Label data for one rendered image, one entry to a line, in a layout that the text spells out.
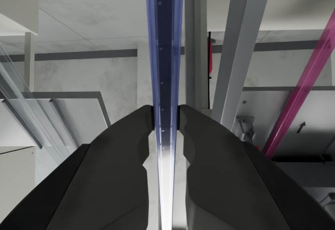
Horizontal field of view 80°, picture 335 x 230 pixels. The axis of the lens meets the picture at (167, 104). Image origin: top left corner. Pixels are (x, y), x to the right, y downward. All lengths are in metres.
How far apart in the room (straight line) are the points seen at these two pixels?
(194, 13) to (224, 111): 0.35
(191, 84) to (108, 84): 2.91
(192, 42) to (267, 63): 2.80
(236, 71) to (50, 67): 3.80
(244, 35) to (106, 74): 3.24
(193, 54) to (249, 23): 0.33
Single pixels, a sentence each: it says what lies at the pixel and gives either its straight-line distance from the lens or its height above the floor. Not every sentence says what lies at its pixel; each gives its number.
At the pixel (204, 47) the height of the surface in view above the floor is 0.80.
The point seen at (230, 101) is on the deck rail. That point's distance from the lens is 0.29.
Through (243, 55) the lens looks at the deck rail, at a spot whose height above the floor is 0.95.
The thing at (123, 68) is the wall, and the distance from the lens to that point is 3.34.
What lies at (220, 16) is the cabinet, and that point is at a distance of 0.92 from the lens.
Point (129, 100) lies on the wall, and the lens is 3.24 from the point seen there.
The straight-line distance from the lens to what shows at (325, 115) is 0.39.
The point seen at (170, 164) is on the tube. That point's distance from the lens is 0.16.
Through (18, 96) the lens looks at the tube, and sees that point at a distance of 0.19.
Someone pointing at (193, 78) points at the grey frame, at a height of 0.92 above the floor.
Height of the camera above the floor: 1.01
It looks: 2 degrees down
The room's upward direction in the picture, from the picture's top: 180 degrees clockwise
